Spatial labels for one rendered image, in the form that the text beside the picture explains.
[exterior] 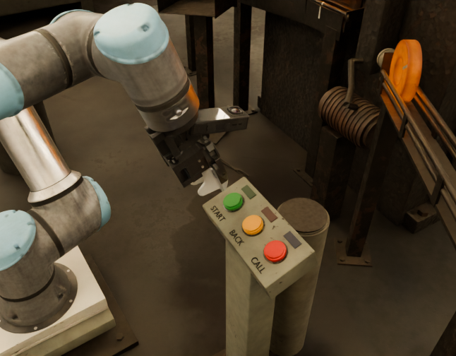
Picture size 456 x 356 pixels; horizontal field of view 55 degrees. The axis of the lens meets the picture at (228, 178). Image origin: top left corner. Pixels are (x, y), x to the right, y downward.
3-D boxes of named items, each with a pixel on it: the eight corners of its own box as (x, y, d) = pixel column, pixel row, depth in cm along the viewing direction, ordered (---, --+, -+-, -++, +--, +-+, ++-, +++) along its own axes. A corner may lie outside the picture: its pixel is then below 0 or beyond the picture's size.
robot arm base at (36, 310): (7, 339, 113) (-7, 318, 106) (-6, 287, 125) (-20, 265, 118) (79, 304, 120) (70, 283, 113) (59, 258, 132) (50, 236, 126)
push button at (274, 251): (279, 240, 80) (277, 235, 79) (291, 255, 78) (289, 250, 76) (261, 253, 80) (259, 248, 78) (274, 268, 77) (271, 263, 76)
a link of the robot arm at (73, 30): (20, 22, 64) (67, 32, 57) (85, 0, 70) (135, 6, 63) (44, 82, 69) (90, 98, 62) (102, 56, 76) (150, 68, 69)
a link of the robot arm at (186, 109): (174, 64, 69) (202, 90, 62) (186, 87, 72) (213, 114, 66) (126, 95, 68) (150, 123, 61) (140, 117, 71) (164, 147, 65)
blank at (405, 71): (399, 106, 118) (386, 105, 118) (403, 48, 117) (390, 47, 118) (420, 99, 103) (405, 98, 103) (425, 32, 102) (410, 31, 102)
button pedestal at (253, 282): (247, 329, 133) (255, 171, 93) (294, 399, 117) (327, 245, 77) (200, 354, 127) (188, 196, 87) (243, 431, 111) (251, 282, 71)
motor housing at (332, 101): (325, 198, 178) (348, 79, 143) (363, 233, 163) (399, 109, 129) (299, 210, 173) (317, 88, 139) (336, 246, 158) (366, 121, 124)
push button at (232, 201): (237, 193, 90) (235, 188, 89) (247, 205, 88) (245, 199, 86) (222, 204, 90) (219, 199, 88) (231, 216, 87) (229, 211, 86)
